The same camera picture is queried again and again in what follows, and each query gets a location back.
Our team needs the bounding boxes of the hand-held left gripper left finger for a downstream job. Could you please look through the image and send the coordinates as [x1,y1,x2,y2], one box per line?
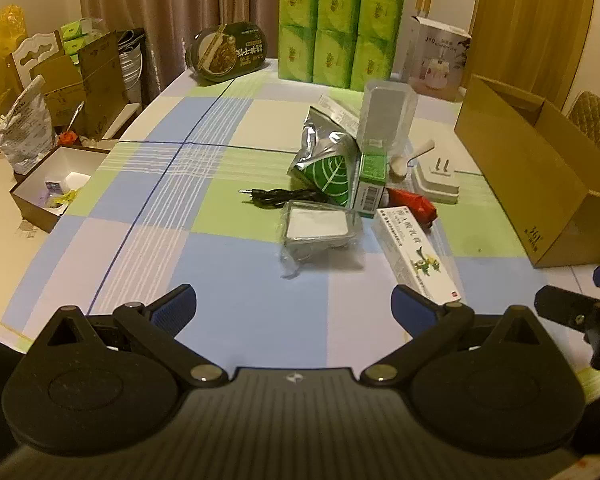
[22,284,226,388]

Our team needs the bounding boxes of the brown open gift box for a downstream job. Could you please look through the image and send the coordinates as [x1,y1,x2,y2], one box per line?
[9,146,112,234]

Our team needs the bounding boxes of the silver foil pouch green leaf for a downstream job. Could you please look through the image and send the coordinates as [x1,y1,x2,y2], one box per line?
[286,106,364,209]

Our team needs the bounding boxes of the green tissue pack bundle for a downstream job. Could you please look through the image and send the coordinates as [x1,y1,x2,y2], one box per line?
[279,0,407,92]

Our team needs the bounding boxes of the white power adapter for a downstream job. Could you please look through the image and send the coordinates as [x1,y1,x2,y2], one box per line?
[412,154,462,205]

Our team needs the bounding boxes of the blue green checked desktop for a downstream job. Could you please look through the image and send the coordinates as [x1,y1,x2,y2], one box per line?
[0,57,600,401]

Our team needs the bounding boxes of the small green boxes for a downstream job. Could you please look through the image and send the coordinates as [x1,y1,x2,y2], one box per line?
[60,17,107,57]

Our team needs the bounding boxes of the white humidifier box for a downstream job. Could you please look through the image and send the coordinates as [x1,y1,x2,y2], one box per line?
[407,16,472,102]

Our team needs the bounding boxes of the wooden door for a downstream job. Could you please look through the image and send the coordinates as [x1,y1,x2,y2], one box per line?
[467,0,600,107]

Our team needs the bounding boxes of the large cardboard box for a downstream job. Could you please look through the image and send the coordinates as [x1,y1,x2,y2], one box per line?
[454,74,600,269]

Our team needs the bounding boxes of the plastic bagged white pad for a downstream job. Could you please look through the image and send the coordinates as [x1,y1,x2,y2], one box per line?
[279,200,364,279]

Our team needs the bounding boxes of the cream plastic spoon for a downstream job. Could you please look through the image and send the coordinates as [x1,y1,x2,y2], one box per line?
[387,139,436,181]

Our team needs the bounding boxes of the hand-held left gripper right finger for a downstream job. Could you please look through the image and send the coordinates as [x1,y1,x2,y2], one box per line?
[361,285,573,387]

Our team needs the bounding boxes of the white carved cardboard piece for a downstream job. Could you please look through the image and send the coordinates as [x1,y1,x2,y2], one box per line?
[11,30,64,82]

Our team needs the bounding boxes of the red object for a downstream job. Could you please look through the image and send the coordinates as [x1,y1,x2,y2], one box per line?
[384,187,437,229]

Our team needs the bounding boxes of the stacked brown cardboard boxes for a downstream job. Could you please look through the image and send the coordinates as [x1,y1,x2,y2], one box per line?
[30,30,146,142]

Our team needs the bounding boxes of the dark oval instant meal bowl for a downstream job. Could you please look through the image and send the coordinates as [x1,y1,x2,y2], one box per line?
[185,21,269,84]

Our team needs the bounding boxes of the white printed plastic bag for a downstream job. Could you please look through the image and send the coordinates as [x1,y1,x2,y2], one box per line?
[0,75,56,172]

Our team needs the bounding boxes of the long white ointment box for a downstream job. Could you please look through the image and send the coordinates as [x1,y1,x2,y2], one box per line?
[371,206,464,306]

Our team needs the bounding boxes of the clear plastic container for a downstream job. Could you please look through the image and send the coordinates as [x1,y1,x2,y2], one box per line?
[357,80,419,157]

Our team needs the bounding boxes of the grey ribbed bucket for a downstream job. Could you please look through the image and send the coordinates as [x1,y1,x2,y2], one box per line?
[117,30,144,107]

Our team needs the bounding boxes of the black audio cable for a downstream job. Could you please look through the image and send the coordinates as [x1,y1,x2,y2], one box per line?
[239,187,327,209]

